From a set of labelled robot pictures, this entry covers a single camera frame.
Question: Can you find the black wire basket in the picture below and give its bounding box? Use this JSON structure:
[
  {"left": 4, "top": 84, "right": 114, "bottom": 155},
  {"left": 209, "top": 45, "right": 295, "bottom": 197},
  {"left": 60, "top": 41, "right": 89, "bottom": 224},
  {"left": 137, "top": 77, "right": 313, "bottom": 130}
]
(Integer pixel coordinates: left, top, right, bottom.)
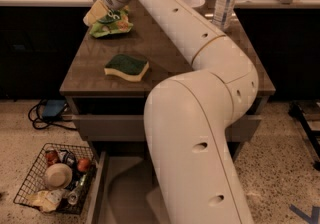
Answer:
[{"left": 14, "top": 143, "right": 96, "bottom": 215}]

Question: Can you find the dark blue snack bag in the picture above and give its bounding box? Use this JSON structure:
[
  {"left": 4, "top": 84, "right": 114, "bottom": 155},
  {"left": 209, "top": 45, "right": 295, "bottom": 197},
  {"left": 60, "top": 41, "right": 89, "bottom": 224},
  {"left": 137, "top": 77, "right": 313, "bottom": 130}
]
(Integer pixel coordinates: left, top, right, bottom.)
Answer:
[{"left": 58, "top": 149, "right": 77, "bottom": 168}]

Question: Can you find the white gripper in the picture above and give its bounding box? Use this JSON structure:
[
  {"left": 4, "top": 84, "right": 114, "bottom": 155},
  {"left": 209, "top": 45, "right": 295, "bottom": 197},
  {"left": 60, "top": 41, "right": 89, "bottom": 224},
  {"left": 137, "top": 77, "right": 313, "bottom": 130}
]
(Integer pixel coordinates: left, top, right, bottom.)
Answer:
[{"left": 83, "top": 0, "right": 131, "bottom": 26}]

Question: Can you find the small glass bottle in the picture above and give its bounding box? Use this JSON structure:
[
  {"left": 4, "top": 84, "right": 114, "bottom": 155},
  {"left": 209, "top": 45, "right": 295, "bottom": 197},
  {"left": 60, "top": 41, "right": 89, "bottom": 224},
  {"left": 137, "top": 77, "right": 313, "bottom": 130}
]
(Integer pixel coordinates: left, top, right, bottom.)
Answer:
[{"left": 67, "top": 175, "right": 87, "bottom": 206}]

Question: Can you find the black floor cable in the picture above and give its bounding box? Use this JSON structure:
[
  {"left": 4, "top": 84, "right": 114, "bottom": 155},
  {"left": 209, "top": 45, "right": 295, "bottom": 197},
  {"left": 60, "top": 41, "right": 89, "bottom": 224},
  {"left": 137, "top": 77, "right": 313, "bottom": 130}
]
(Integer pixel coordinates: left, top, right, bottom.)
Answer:
[{"left": 27, "top": 99, "right": 78, "bottom": 132}]

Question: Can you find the green rice chip bag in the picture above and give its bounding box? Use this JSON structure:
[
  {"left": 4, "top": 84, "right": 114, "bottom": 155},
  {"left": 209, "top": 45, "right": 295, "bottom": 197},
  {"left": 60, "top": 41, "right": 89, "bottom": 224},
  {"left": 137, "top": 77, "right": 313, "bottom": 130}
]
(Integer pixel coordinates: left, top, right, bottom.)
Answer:
[{"left": 89, "top": 7, "right": 133, "bottom": 38}]

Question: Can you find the clear plastic water bottle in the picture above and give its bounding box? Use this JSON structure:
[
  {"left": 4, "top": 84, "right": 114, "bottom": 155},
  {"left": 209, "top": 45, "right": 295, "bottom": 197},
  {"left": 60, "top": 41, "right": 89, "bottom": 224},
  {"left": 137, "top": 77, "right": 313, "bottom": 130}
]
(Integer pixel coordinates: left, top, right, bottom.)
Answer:
[{"left": 212, "top": 0, "right": 236, "bottom": 31}]

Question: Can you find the blue power box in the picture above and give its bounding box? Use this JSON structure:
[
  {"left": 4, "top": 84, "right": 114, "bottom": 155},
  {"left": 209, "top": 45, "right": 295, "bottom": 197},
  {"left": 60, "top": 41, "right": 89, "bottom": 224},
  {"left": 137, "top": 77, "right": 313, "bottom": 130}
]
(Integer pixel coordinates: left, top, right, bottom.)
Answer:
[{"left": 42, "top": 100, "right": 66, "bottom": 120}]

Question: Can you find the crumpled yellow snack bag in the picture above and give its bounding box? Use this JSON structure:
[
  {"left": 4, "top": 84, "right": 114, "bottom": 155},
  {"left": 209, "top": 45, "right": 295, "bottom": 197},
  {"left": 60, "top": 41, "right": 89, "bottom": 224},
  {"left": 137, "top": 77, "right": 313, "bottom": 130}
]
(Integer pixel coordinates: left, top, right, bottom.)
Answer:
[{"left": 26, "top": 189, "right": 67, "bottom": 213}]

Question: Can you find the red apple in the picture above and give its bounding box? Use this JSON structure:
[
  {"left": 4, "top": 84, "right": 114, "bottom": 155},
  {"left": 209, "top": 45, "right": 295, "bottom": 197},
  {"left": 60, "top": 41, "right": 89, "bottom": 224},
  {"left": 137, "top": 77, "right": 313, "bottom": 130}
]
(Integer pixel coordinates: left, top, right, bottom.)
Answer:
[{"left": 77, "top": 158, "right": 91, "bottom": 173}]

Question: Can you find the red can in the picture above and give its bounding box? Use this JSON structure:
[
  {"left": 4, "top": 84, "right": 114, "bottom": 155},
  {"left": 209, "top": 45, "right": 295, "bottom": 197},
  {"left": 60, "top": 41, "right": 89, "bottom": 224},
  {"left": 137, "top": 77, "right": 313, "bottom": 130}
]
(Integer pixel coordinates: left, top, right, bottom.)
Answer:
[{"left": 45, "top": 150, "right": 60, "bottom": 167}]

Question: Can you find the grey top drawer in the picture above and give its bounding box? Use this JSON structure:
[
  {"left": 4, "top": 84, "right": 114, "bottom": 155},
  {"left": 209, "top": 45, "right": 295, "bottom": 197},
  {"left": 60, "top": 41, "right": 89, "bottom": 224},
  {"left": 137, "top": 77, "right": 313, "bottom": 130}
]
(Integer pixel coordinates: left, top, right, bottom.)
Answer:
[{"left": 73, "top": 97, "right": 262, "bottom": 142}]

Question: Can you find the green and yellow sponge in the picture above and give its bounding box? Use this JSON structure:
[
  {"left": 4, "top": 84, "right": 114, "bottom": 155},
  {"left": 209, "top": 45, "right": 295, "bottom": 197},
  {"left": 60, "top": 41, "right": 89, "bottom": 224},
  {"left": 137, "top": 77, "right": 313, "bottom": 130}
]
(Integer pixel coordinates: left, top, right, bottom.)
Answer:
[{"left": 104, "top": 54, "right": 149, "bottom": 82}]

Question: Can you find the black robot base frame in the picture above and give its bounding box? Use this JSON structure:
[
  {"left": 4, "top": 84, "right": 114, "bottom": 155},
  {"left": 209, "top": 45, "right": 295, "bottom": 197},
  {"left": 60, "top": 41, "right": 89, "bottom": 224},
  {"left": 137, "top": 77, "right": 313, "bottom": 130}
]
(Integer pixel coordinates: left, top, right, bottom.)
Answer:
[{"left": 289, "top": 100, "right": 320, "bottom": 171}]

